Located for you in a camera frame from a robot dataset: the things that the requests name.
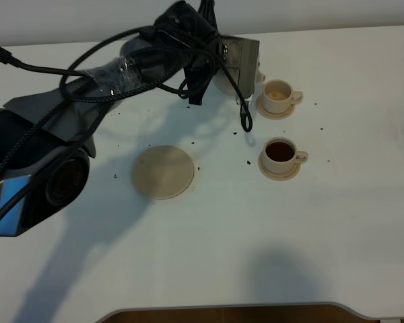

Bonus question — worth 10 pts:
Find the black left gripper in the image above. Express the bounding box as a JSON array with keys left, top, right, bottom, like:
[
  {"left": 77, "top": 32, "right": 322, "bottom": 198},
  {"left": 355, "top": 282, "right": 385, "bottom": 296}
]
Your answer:
[{"left": 153, "top": 1, "right": 222, "bottom": 105}]

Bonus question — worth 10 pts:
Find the beige ceramic teapot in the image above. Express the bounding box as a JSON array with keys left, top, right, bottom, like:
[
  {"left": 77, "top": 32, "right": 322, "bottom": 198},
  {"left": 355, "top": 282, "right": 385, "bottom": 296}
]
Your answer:
[{"left": 212, "top": 67, "right": 266, "bottom": 99}]

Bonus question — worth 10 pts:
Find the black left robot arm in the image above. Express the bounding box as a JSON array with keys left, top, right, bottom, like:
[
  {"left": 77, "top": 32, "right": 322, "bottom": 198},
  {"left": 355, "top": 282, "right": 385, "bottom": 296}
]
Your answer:
[{"left": 0, "top": 1, "right": 222, "bottom": 237}]

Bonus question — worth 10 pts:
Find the large beige teapot saucer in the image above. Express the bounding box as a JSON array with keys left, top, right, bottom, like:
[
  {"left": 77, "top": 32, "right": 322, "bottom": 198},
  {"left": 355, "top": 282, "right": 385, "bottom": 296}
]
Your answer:
[{"left": 131, "top": 145, "right": 195, "bottom": 200}]

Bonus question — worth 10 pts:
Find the far beige teacup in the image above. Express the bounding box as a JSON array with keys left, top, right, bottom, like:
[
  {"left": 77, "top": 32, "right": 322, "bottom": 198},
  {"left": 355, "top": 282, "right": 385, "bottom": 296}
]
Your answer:
[{"left": 261, "top": 80, "right": 304, "bottom": 114}]

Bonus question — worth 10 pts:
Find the beige teacup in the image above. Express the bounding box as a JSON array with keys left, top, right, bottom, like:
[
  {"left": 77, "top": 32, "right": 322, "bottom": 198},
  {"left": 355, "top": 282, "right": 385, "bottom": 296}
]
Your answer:
[
  {"left": 261, "top": 137, "right": 308, "bottom": 175},
  {"left": 261, "top": 80, "right": 304, "bottom": 114}
]

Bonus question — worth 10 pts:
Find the far beige cup saucer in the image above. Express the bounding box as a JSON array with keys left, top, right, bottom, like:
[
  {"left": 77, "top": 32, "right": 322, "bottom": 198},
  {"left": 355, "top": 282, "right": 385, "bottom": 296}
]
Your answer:
[{"left": 256, "top": 94, "right": 296, "bottom": 120}]

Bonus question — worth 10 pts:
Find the beige cup saucer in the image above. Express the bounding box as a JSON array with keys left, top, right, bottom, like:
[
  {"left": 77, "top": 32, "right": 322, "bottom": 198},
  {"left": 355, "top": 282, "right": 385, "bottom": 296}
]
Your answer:
[
  {"left": 256, "top": 94, "right": 296, "bottom": 120},
  {"left": 258, "top": 153, "right": 301, "bottom": 181}
]

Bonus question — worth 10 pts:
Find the near beige teacup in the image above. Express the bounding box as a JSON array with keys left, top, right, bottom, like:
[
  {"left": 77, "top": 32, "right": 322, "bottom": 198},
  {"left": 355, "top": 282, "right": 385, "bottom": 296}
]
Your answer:
[{"left": 261, "top": 137, "right": 308, "bottom": 175}]

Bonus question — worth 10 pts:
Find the near beige cup saucer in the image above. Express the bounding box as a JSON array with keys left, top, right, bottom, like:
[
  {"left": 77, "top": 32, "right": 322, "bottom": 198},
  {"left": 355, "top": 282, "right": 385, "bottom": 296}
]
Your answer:
[{"left": 258, "top": 153, "right": 301, "bottom": 181}]

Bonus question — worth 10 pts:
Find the black braided left cable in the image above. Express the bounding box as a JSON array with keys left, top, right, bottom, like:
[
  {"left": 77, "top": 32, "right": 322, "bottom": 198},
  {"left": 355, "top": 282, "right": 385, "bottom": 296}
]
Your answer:
[{"left": 0, "top": 26, "right": 254, "bottom": 236}]

